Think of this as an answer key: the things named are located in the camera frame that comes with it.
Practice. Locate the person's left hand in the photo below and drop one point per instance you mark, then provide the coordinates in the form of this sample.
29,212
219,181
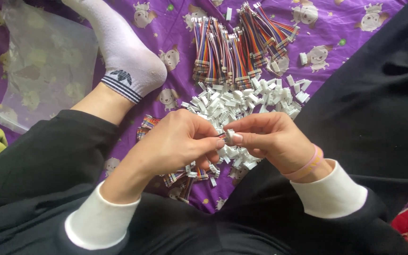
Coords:
170,141

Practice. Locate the person's right hand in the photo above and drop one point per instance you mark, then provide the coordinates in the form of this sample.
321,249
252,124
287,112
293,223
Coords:
278,141

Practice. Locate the white plastic connector housing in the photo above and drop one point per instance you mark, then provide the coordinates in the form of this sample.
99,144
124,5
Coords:
230,136

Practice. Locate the pink wristband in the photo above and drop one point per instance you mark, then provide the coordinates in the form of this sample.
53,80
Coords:
308,164

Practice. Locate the pile of white connector housings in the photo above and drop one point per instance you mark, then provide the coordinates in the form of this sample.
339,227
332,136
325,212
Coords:
239,99

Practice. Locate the loose white connector housing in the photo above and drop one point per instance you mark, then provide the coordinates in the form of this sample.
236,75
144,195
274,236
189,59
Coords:
275,66
303,58
228,13

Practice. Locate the person's left leg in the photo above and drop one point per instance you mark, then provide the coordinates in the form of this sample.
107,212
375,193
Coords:
101,102

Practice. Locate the white striped sock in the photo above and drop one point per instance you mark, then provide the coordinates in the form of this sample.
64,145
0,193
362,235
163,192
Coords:
126,49

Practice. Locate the purple dog print bedsheet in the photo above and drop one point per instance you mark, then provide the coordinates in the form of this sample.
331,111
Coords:
179,35

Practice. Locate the black trousers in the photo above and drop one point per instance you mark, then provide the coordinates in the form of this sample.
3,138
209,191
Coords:
30,159

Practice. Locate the clear plastic bag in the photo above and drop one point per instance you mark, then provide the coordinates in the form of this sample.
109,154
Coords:
48,60

